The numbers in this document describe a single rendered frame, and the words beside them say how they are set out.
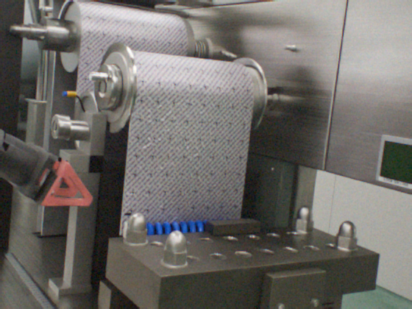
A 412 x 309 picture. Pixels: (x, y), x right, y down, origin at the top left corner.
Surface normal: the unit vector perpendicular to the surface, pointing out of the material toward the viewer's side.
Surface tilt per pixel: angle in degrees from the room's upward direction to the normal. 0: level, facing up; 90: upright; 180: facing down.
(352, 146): 90
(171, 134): 90
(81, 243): 90
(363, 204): 90
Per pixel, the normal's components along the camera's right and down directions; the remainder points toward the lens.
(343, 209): -0.87, -0.03
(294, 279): 0.49, 0.15
